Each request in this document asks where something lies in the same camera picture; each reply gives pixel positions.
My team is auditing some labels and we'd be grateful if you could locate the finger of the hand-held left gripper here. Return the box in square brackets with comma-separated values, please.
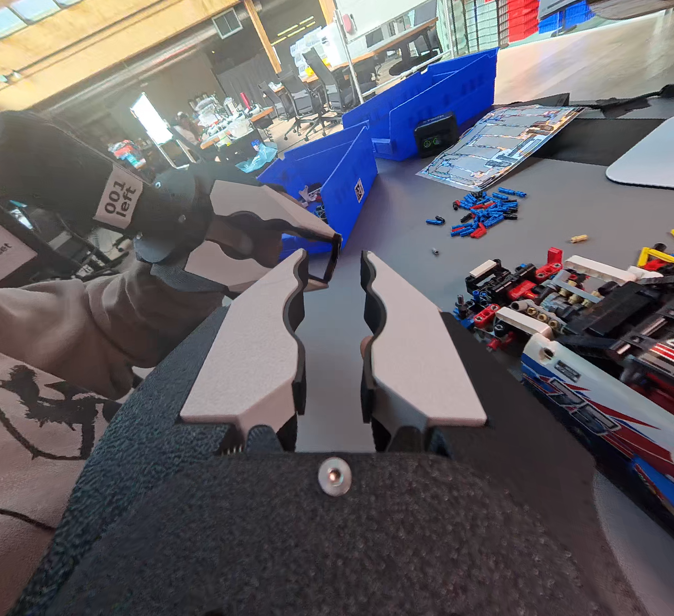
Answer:
[211, 180, 343, 245]
[184, 239, 285, 296]

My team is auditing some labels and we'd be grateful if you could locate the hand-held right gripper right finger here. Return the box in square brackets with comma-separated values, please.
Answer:
[359, 250, 488, 451]

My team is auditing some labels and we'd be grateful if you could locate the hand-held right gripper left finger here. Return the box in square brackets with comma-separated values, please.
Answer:
[180, 249, 309, 451]

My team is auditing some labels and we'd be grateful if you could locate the blue parts bin with tag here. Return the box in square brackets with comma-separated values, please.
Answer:
[258, 121, 379, 258]

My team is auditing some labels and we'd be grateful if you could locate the person's left forearm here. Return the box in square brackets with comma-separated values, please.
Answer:
[0, 257, 235, 402]

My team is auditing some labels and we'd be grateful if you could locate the grey desk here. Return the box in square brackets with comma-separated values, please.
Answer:
[295, 92, 674, 616]

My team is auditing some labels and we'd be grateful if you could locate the blue plastic bag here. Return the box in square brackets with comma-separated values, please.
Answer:
[237, 142, 277, 174]

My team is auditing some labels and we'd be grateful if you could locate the black office chair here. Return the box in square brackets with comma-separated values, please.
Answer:
[390, 26, 443, 77]
[301, 47, 345, 127]
[274, 71, 317, 142]
[257, 81, 288, 122]

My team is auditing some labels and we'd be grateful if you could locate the toy race car model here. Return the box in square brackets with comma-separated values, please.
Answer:
[455, 246, 674, 514]

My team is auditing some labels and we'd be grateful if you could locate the pile of blue pins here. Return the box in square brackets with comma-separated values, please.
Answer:
[427, 186, 527, 238]

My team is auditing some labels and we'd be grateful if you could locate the black small device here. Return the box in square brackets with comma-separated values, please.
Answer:
[413, 111, 459, 158]

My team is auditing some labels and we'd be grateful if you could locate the blue plastic bin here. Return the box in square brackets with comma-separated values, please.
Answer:
[342, 47, 498, 161]

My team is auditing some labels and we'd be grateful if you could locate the wooden long table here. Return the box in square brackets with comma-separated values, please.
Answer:
[342, 18, 440, 69]

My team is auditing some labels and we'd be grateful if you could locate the holographic sticker sheet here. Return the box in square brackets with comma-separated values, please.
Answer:
[416, 105, 585, 191]

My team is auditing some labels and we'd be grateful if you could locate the white monitor stand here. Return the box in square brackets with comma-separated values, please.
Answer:
[606, 118, 674, 190]

